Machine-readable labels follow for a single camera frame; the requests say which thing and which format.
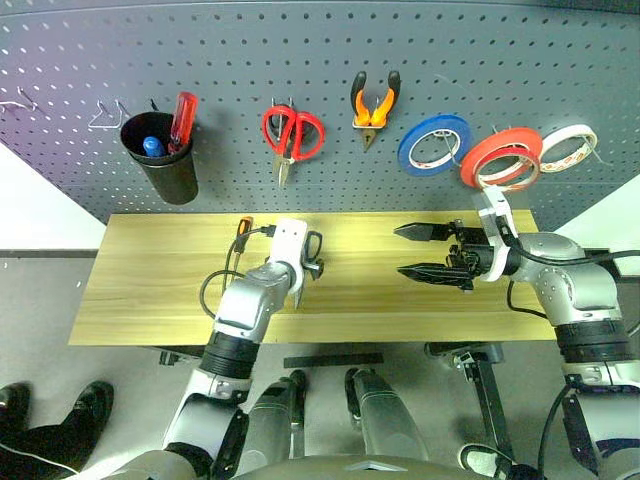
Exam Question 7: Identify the orange black handled screwdriver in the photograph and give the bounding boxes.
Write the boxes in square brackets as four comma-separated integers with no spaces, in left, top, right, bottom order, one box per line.
[233,216,254,257]

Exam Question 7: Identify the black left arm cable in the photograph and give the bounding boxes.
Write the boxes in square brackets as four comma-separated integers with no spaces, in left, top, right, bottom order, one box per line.
[199,225,277,322]

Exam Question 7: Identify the grey robot torso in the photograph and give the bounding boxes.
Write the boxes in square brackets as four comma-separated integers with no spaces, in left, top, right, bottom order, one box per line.
[99,448,519,480]

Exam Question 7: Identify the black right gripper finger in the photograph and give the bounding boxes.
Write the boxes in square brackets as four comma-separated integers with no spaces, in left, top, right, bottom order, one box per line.
[396,261,475,293]
[393,222,454,244]

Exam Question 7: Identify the black table crossbar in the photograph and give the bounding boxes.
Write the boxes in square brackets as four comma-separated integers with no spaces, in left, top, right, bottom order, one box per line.
[282,352,384,369]

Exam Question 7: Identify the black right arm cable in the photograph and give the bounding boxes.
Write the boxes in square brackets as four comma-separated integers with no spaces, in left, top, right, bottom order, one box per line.
[506,234,640,474]

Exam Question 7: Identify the black handled scissors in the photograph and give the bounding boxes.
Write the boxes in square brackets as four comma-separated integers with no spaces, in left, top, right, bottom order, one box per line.
[293,230,325,312]

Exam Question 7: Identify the red handled screwdriver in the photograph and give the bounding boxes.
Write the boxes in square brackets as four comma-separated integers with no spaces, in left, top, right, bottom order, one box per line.
[167,91,200,155]

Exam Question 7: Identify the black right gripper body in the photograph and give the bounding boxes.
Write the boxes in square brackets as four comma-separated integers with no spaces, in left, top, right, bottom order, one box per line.
[445,219,496,282]

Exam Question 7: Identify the orange black needle-nose pliers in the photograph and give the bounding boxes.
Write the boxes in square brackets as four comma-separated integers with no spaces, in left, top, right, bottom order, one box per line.
[349,69,402,154]

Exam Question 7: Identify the red handled scissors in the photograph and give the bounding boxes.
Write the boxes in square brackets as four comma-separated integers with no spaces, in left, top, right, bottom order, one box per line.
[262,104,326,189]

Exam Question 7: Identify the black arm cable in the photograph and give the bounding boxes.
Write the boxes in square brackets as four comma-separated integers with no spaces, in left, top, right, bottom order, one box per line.
[506,234,640,474]
[199,225,277,322]

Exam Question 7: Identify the red tape roll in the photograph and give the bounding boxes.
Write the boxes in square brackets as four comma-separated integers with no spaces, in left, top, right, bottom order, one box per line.
[459,126,543,192]

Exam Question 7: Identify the silver double peg hook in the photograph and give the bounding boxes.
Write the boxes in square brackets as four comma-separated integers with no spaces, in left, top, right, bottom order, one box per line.
[0,88,39,113]

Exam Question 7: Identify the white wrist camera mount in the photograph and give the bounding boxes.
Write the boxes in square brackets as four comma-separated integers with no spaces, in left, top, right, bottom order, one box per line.
[272,218,309,311]
[472,185,519,283]

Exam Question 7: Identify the blue tape roll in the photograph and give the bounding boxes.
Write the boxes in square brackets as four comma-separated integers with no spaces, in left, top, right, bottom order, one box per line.
[397,114,471,177]

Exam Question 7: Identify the grey metal pegboard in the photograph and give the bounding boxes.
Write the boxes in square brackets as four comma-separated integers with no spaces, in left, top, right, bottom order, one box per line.
[0,0,640,235]

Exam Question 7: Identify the white tape roll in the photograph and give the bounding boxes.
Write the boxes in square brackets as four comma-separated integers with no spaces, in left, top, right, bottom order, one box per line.
[537,123,599,174]

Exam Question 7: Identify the silver left robot leg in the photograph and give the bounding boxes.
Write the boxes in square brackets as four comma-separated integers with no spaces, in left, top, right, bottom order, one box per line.
[245,369,307,472]

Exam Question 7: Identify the black table leg frame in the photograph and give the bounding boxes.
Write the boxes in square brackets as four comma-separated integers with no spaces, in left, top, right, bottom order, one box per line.
[423,341,517,464]
[158,346,207,367]

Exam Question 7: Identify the wire triangle hook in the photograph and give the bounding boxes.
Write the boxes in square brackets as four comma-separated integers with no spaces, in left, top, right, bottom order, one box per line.
[89,99,131,130]

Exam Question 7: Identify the silver right robot leg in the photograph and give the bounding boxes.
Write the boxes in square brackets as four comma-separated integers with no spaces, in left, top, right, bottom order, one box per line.
[343,366,431,464]

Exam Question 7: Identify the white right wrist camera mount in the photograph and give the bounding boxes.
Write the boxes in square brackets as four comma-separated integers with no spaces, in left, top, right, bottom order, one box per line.
[472,185,519,283]

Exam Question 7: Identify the black shoe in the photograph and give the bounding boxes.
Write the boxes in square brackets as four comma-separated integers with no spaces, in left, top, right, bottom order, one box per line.
[0,381,34,437]
[29,380,116,472]

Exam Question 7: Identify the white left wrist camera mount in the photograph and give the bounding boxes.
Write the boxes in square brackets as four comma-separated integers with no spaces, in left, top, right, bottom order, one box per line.
[272,218,309,311]

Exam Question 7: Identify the black plastic cup holder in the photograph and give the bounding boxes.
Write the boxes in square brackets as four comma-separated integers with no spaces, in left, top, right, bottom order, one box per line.
[119,112,200,205]

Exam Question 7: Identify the silver robot leg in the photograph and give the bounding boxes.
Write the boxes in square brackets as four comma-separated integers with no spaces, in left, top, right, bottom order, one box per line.
[245,369,307,472]
[343,366,431,464]

